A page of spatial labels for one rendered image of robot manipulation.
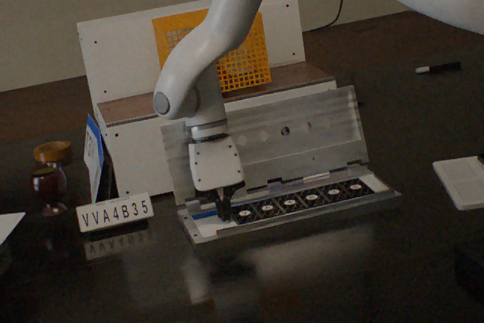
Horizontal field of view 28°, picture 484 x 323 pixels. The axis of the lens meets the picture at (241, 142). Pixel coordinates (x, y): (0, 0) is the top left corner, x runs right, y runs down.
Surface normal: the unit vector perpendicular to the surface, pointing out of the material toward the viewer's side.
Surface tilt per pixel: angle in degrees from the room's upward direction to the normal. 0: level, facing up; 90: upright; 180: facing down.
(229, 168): 77
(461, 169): 0
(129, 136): 90
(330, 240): 0
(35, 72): 90
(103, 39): 90
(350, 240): 0
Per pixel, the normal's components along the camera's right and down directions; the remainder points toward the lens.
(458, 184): -0.14, -0.94
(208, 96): 0.65, -0.02
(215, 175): 0.21, 0.03
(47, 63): 0.26, 0.26
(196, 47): -0.18, -0.44
